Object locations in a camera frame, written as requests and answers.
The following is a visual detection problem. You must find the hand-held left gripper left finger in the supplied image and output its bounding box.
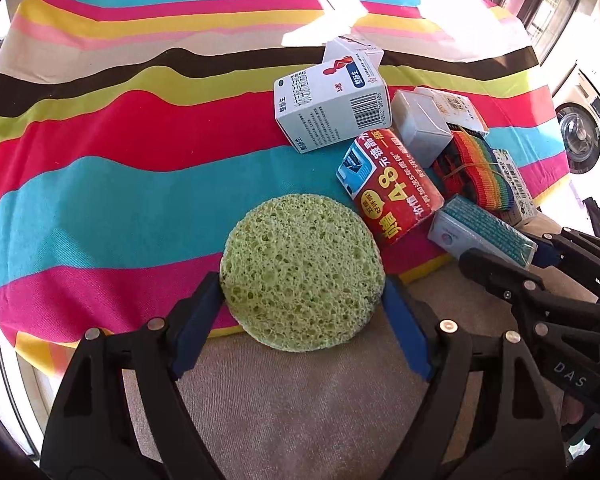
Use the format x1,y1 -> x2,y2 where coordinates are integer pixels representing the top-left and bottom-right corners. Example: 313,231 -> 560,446
40,271 -> 226,480

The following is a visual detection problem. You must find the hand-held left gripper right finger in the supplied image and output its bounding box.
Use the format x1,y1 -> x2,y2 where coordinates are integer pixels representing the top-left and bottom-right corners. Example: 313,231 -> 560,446
381,276 -> 568,480

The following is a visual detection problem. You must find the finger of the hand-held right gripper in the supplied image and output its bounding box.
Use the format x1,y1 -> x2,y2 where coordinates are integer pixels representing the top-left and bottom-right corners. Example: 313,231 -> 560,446
457,248 -> 600,321
530,227 -> 600,281

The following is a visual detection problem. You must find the green round sponge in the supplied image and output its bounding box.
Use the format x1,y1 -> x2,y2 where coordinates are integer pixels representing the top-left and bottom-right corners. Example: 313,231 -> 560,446
219,192 -> 387,353

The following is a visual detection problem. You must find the white saxophone print box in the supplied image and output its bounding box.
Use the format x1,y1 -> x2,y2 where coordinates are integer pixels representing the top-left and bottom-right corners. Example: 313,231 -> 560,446
391,90 -> 453,168

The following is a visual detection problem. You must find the person's right hand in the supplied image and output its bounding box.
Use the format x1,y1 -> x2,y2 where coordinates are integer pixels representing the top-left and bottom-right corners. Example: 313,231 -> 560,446
562,395 -> 600,431

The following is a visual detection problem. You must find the black cloth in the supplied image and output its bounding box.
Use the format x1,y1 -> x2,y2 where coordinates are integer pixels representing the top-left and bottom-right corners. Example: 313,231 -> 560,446
582,196 -> 600,233

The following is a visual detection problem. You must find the white box with black print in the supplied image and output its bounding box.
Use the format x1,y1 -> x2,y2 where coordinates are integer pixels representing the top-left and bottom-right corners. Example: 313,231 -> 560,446
490,149 -> 538,226

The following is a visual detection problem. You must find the beige cushion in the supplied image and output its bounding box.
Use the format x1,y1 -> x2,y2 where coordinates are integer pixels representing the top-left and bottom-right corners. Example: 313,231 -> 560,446
120,210 -> 596,480

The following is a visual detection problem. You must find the washing machine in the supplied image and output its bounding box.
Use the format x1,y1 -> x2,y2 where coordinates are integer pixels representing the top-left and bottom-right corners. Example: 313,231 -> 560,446
552,67 -> 600,176

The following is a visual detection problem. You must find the red box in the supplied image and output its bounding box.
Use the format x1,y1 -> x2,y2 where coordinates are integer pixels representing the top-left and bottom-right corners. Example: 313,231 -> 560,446
336,128 -> 446,248

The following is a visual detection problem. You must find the small white labelled box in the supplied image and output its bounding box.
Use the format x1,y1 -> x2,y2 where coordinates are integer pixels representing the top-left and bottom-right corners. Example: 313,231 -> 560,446
414,86 -> 490,136

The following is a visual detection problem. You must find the striped colourful cloth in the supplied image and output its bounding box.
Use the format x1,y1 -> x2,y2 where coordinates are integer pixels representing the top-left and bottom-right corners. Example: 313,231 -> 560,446
0,0 -> 568,376

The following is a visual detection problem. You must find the white box with pink print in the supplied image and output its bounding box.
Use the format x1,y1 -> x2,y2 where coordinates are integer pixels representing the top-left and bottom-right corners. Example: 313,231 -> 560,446
273,57 -> 392,153

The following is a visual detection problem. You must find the white box with barcode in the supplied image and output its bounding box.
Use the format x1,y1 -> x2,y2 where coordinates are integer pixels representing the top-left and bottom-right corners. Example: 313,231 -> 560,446
322,35 -> 385,76

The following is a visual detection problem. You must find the rainbow striped strap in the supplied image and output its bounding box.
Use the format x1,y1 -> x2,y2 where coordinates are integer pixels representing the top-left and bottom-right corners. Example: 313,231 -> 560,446
432,130 -> 516,211

